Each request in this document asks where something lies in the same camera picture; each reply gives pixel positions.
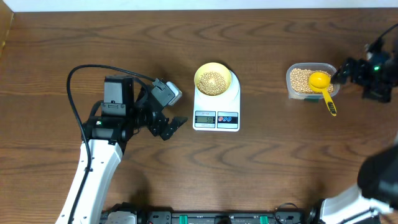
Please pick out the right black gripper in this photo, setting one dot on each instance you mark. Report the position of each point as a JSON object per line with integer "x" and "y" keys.
{"x": 359, "y": 65}

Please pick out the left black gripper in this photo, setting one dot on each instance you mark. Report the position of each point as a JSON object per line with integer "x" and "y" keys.
{"x": 155, "y": 128}

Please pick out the yellow measuring scoop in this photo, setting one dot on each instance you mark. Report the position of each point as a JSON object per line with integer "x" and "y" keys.
{"x": 319, "y": 82}

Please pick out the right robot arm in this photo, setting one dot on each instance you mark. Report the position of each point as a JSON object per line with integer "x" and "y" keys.
{"x": 375, "y": 192}

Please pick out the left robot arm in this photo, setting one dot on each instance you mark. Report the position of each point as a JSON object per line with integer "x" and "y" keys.
{"x": 128, "y": 105}

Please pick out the white digital kitchen scale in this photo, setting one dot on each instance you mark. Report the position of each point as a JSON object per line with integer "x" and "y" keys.
{"x": 218, "y": 113}

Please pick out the soybeans in bowl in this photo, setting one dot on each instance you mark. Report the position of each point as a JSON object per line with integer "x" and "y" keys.
{"x": 212, "y": 83}

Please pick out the pale yellow plastic bowl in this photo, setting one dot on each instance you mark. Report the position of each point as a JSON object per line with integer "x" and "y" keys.
{"x": 213, "y": 67}

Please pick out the clear plastic container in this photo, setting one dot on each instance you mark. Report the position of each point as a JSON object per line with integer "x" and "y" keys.
{"x": 333, "y": 89}

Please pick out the soybeans pile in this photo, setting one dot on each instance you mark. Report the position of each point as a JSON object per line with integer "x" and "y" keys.
{"x": 299, "y": 79}

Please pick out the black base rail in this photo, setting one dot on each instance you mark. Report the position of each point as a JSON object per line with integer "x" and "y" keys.
{"x": 129, "y": 213}

